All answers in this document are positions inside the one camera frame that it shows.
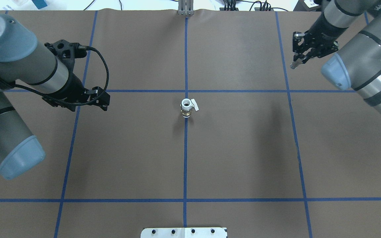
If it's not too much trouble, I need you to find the blue toy block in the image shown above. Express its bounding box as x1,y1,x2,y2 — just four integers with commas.
32,0,49,10

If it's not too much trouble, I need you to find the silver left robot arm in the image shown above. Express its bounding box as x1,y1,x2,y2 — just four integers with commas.
0,14,110,180

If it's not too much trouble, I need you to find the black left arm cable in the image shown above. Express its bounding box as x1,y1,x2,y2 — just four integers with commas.
12,46,109,107

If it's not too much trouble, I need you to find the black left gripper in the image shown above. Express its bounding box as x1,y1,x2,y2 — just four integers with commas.
41,73,110,111

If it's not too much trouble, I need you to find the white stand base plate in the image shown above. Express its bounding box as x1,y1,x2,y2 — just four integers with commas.
140,227,228,238

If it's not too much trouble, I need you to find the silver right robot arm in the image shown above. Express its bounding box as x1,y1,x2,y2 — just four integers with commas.
290,0,381,114

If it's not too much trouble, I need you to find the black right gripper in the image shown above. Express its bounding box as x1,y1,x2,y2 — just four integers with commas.
292,23,343,64

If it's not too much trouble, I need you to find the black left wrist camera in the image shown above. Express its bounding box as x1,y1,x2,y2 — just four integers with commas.
44,39,87,69

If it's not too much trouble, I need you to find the white brass PPR valve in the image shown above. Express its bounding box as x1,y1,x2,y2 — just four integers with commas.
180,98,199,118

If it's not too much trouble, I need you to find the aluminium frame post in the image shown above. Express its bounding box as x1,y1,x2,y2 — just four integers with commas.
176,0,194,17

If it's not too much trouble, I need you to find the chrome angle pipe fitting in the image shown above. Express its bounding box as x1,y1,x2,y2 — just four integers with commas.
290,58,304,70

